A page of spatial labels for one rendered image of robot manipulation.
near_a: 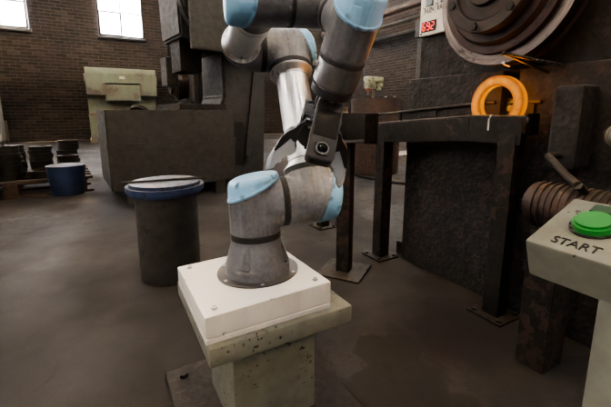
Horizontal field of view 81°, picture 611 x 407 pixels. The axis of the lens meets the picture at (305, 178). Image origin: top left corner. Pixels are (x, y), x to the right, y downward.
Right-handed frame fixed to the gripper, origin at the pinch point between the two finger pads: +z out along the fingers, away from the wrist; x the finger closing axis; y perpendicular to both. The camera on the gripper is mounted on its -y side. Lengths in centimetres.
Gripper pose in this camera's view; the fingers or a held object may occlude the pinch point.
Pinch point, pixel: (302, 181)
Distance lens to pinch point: 71.0
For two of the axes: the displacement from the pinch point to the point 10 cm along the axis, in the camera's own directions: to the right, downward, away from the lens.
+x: -9.6, -2.4, -1.0
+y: 0.7, -6.2, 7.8
